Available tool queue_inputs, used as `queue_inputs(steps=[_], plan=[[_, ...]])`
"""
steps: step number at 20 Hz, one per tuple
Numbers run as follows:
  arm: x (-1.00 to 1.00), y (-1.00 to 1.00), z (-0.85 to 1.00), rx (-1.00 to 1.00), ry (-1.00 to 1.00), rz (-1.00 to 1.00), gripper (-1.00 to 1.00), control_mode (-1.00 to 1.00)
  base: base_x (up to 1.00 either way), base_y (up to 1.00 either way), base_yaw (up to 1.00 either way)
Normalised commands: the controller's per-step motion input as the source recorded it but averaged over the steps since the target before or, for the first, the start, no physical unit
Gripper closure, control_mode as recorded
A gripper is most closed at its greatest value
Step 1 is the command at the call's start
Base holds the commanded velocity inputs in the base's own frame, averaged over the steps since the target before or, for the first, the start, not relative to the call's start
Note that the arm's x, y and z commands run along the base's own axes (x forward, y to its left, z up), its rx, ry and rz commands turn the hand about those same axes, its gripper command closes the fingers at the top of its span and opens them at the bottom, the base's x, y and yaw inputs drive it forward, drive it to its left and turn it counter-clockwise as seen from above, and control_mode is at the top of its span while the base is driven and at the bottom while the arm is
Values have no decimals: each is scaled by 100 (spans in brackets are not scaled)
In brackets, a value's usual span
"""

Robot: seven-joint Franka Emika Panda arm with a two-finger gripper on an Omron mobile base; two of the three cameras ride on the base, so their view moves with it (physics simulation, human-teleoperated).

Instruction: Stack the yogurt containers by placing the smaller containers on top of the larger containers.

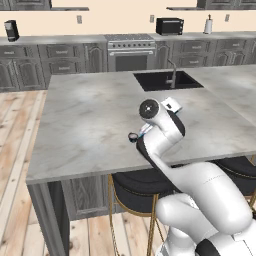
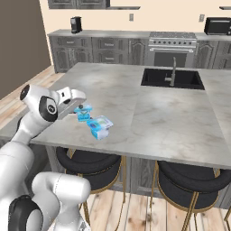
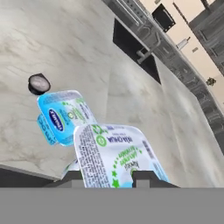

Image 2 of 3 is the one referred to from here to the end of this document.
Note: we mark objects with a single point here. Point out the black sink basin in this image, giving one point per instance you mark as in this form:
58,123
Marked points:
172,78

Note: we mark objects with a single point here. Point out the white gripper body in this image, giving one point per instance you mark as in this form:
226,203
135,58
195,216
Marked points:
68,103

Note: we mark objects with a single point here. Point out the small blue yogurt container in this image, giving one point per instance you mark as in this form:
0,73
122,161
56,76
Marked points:
83,113

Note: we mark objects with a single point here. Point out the large blue yogurt container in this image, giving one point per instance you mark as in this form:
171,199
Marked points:
99,126

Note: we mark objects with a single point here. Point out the grey wall cupboard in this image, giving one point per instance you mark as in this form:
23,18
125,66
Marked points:
77,4

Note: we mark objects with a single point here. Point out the black round bar stool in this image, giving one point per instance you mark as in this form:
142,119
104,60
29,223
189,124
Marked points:
189,186
90,168

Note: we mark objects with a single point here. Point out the black coffee machine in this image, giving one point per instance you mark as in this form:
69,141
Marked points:
76,24

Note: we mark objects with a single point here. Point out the stainless steel oven range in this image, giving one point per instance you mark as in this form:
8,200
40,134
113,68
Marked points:
172,49

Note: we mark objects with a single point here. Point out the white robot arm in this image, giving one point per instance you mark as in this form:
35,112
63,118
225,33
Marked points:
24,168

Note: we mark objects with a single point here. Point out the grey base cupboard run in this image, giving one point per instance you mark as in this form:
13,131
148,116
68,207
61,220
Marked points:
99,50

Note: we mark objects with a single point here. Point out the black microwave oven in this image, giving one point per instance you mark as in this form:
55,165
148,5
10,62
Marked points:
217,26

